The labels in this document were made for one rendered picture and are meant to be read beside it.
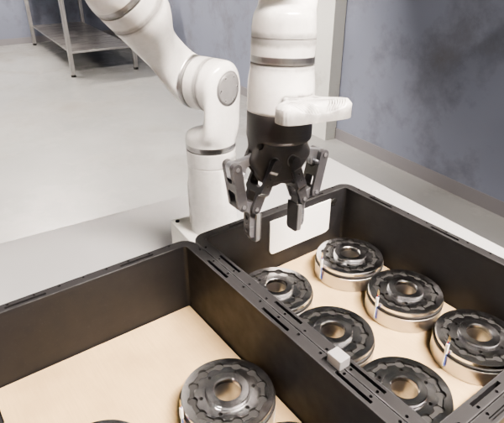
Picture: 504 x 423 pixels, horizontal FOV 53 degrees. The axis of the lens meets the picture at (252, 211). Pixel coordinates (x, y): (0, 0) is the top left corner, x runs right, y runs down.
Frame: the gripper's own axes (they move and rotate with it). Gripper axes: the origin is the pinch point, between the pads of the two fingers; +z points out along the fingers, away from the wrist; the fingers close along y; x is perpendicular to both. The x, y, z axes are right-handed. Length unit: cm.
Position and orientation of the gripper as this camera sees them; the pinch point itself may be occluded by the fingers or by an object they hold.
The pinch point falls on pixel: (274, 222)
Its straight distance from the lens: 62.3
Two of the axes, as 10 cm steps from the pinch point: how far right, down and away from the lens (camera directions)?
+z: -0.3, 9.1, 4.0
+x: 5.3, 3.6, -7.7
